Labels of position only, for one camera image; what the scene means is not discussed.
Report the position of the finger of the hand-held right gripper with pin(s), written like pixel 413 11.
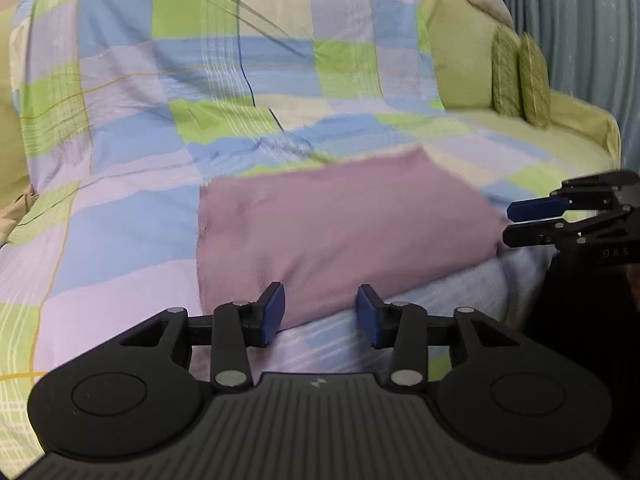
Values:
pixel 537 208
pixel 540 234

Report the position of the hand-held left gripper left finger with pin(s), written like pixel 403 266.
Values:
pixel 272 310

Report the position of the checked bed sheet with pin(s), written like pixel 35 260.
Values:
pixel 175 135

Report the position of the beige crumpled cloth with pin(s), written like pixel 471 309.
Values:
pixel 15 215

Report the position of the green sofa back cushion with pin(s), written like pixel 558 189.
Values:
pixel 460 60

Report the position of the mauve garment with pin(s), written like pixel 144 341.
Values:
pixel 345 230

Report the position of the striped green pillow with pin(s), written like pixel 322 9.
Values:
pixel 535 82
pixel 506 77

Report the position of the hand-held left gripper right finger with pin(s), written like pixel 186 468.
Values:
pixel 367 316

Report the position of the green sofa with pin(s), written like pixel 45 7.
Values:
pixel 575 130

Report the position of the pale blue curtain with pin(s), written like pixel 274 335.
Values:
pixel 580 35

